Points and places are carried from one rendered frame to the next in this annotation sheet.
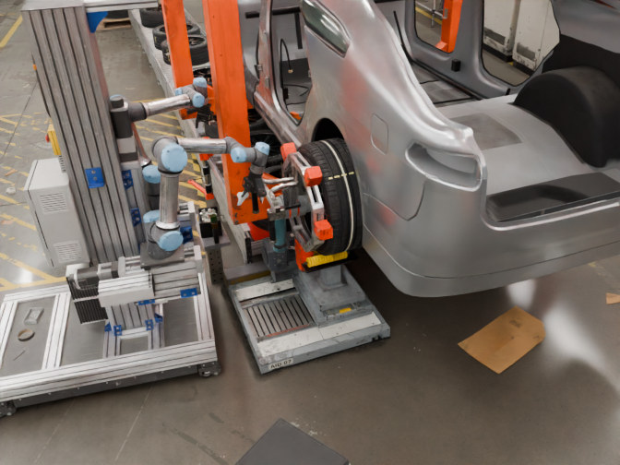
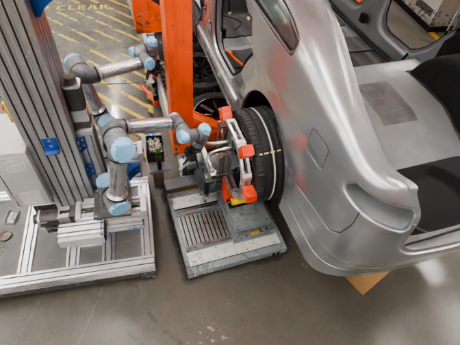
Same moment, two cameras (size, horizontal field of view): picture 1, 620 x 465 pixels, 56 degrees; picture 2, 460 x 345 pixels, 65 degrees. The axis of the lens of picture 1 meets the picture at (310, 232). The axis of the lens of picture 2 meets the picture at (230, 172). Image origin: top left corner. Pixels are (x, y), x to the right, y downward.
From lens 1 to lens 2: 125 cm
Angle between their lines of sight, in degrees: 17
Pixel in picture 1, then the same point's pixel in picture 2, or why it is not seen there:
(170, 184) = (118, 170)
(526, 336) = not seen: hidden behind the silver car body
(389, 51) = (340, 66)
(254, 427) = (180, 328)
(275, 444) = not seen: outside the picture
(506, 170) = (402, 146)
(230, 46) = (181, 18)
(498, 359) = (363, 280)
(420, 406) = (304, 319)
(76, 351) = (44, 255)
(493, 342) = not seen: hidden behind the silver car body
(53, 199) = (11, 163)
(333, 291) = (247, 215)
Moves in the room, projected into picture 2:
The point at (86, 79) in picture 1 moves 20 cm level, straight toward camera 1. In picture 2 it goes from (33, 66) to (35, 93)
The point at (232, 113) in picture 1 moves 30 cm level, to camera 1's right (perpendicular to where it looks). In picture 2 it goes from (179, 75) to (225, 78)
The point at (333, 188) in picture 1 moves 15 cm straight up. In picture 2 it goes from (262, 163) to (265, 146)
